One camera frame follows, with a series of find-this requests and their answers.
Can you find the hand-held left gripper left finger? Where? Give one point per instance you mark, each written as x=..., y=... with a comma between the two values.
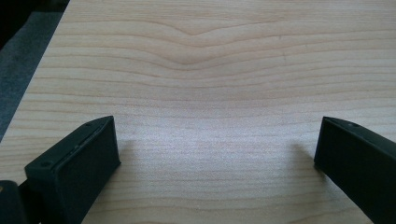
x=81, y=161

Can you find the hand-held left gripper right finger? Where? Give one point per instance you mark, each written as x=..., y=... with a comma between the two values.
x=358, y=161

